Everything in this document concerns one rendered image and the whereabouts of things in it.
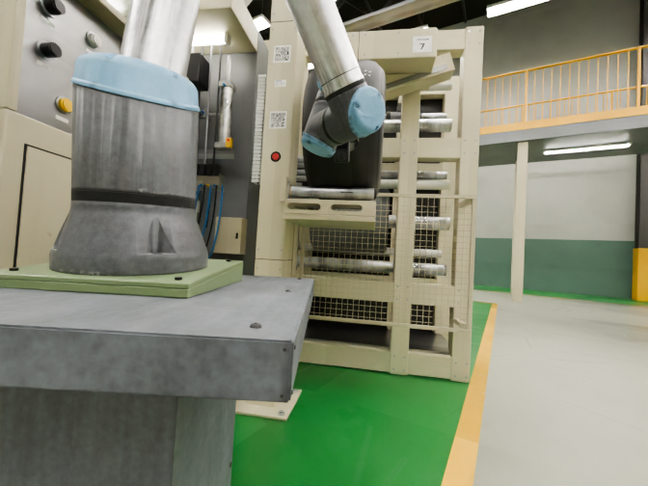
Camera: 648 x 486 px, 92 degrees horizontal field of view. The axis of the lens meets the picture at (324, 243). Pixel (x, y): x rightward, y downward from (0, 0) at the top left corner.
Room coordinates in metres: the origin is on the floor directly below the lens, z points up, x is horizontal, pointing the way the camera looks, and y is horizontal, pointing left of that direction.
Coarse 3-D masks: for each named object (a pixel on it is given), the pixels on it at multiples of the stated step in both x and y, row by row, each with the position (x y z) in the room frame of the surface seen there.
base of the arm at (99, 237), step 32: (96, 192) 0.37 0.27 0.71; (128, 192) 0.37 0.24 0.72; (64, 224) 0.40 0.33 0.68; (96, 224) 0.37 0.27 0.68; (128, 224) 0.37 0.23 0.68; (160, 224) 0.39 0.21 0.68; (192, 224) 0.44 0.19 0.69; (64, 256) 0.36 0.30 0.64; (96, 256) 0.36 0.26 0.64; (128, 256) 0.36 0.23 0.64; (160, 256) 0.38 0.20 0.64; (192, 256) 0.42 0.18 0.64
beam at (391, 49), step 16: (352, 32) 1.54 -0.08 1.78; (368, 32) 1.53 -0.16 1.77; (384, 32) 1.51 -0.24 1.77; (400, 32) 1.50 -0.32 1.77; (416, 32) 1.49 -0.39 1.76; (432, 32) 1.48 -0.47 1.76; (352, 48) 1.54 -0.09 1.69; (368, 48) 1.53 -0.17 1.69; (384, 48) 1.51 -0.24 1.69; (400, 48) 1.50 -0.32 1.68; (432, 48) 1.48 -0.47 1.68; (384, 64) 1.56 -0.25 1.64; (400, 64) 1.55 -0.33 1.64; (416, 64) 1.54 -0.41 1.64; (432, 64) 1.53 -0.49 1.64
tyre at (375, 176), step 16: (368, 64) 1.13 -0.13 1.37; (368, 80) 1.08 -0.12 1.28; (384, 80) 1.14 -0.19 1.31; (304, 96) 1.14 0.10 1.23; (384, 96) 1.13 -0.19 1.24; (304, 112) 1.13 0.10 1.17; (304, 128) 1.14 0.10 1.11; (368, 144) 1.10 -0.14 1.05; (304, 160) 1.20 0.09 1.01; (320, 160) 1.15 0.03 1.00; (352, 160) 1.13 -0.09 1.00; (368, 160) 1.13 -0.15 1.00; (320, 176) 1.20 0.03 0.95; (336, 176) 1.19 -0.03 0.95; (352, 176) 1.18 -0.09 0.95; (368, 176) 1.18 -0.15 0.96
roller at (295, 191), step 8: (296, 192) 1.23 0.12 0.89; (304, 192) 1.23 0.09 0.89; (312, 192) 1.22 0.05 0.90; (320, 192) 1.22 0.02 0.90; (328, 192) 1.21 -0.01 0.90; (336, 192) 1.21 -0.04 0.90; (344, 192) 1.20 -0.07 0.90; (352, 192) 1.20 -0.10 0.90; (360, 192) 1.19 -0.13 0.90; (368, 192) 1.19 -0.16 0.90; (376, 192) 1.18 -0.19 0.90
